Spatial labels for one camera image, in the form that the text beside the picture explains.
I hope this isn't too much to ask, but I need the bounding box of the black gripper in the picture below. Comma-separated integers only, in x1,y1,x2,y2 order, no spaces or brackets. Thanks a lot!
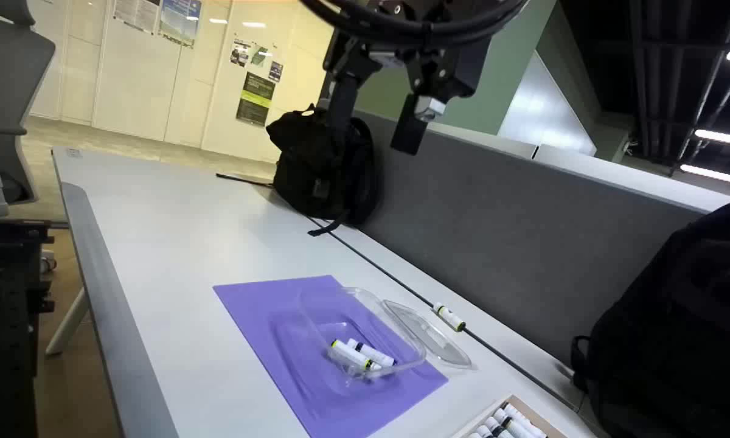
319,0,500,158

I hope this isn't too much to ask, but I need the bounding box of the white bottle with yellow band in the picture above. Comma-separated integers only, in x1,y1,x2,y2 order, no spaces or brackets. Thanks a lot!
430,301,470,334

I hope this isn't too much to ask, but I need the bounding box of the clear plastic container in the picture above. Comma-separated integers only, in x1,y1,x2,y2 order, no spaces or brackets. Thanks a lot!
268,284,432,400

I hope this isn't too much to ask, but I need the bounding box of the black backpack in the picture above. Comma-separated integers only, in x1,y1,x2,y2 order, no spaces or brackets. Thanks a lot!
568,192,730,438
265,105,382,238

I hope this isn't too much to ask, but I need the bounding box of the green and black poster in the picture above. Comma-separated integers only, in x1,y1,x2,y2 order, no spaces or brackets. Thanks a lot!
234,71,276,128

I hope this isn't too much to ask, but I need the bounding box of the blue and white poster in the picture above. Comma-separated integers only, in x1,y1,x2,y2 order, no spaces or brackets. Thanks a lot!
156,0,205,49

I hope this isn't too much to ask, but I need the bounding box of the gray partition panel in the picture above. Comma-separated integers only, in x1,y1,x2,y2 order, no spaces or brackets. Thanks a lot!
354,109,730,367

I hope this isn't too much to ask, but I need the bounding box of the purple mat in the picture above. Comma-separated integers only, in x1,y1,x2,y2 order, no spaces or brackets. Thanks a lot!
212,272,449,438

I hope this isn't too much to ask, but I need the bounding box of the white paper poster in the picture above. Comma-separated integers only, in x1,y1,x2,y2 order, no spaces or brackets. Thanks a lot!
108,0,161,36

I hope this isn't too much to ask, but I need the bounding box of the gray chair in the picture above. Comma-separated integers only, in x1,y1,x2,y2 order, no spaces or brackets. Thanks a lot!
0,0,59,216

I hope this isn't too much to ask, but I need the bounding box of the white table leg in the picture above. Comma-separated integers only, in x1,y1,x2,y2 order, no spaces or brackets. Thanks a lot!
40,287,93,360

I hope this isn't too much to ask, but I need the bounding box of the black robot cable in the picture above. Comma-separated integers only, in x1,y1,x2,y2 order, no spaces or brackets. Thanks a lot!
298,0,531,47

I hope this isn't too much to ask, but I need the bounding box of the thin black table cable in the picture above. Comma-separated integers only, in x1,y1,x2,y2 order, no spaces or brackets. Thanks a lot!
214,171,580,411

